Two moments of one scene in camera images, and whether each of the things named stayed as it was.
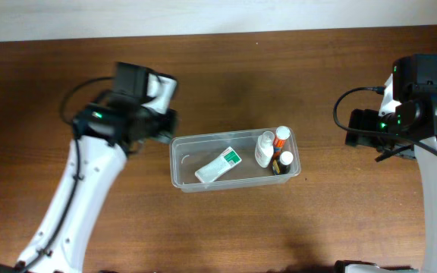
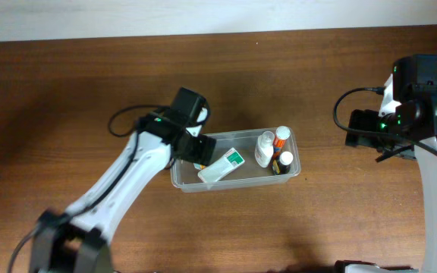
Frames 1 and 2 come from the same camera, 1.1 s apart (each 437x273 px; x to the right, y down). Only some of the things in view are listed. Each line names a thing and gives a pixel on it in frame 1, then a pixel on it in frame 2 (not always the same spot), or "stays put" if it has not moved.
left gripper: (167, 127) → (201, 149)
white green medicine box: (226, 161) stays put
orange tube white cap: (282, 133) stays put
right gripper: (360, 127) stays put
